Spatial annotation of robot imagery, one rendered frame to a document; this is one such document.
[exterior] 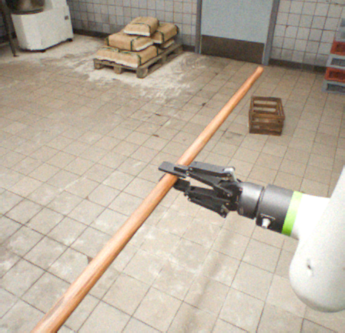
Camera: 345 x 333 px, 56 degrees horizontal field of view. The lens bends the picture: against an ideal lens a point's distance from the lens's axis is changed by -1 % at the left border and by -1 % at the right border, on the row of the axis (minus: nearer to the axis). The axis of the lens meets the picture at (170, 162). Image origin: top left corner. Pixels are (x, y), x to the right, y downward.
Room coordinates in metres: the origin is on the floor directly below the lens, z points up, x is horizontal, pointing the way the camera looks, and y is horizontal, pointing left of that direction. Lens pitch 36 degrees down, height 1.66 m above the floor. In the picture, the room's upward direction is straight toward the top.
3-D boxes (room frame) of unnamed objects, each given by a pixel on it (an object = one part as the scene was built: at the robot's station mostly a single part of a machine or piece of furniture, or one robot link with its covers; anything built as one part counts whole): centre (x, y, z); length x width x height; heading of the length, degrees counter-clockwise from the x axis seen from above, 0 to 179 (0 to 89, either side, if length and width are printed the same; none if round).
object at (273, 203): (0.49, -0.21, 1.18); 0.12 x 0.06 x 0.09; 152
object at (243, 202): (0.52, -0.15, 1.18); 0.09 x 0.07 x 0.08; 62
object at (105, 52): (4.60, 0.75, 0.22); 0.62 x 0.36 x 0.15; 158
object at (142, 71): (4.79, 0.44, 0.07); 1.20 x 0.80 x 0.14; 153
